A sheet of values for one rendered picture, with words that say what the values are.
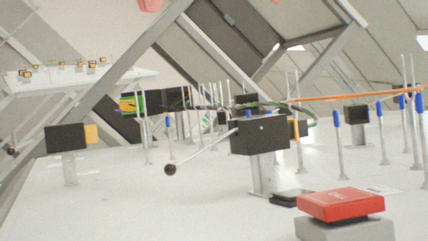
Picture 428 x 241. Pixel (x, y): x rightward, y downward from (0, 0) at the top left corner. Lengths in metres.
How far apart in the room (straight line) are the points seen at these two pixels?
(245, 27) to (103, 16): 6.64
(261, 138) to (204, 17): 1.13
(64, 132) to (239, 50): 0.93
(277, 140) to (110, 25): 7.75
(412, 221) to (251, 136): 0.20
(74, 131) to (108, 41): 7.43
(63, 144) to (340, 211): 0.58
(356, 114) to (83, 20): 7.44
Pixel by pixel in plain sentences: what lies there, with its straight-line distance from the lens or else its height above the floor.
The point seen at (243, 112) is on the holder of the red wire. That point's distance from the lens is 1.18.
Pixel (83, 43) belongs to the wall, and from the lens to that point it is 8.24.
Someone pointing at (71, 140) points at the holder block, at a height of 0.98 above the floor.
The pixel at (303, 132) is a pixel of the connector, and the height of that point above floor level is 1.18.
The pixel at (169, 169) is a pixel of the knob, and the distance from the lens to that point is 0.56.
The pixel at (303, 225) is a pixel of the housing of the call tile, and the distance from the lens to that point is 0.43.
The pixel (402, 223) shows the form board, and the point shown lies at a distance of 0.48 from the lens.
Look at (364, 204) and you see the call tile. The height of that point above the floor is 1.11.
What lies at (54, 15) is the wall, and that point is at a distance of 8.19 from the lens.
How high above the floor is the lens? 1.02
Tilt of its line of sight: 10 degrees up
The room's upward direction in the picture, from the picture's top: 41 degrees clockwise
